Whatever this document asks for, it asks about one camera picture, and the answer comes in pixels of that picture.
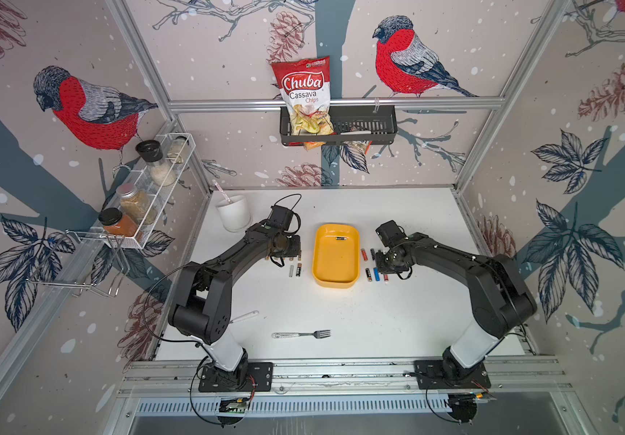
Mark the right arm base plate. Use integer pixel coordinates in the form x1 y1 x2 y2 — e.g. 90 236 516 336
413 359 491 390

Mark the yellow plastic storage box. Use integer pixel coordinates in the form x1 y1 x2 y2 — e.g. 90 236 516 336
312 223 361 289

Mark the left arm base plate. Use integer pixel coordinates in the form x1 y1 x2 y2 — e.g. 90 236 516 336
197 362 274 393

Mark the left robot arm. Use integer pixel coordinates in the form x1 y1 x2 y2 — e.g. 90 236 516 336
168 205 301 384

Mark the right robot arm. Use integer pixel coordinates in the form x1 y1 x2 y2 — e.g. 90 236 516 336
375 220 537 384

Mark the orange spice jar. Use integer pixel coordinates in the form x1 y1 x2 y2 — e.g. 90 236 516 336
98 208 139 237

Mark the pale spice jar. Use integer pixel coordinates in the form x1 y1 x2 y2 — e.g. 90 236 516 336
166 136 190 165

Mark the black wall basket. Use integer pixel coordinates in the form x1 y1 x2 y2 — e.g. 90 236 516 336
279 106 398 146

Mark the silver lid spice jar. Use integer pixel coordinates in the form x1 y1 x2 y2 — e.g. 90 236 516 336
116 183 157 226

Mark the red Chuba cassava chips bag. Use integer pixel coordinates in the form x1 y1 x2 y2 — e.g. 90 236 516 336
272 56 334 136

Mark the wire hanger rack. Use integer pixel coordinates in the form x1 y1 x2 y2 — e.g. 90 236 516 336
26 228 131 298

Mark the white wire spice rack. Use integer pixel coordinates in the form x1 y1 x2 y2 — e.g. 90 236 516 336
91 132 194 251

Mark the metal fork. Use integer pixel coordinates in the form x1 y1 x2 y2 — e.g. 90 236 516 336
272 330 332 340

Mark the black lid spice jar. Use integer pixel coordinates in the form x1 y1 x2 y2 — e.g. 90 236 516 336
136 140 177 187

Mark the white ceramic cup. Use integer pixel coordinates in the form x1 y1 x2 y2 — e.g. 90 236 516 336
215 195 252 233

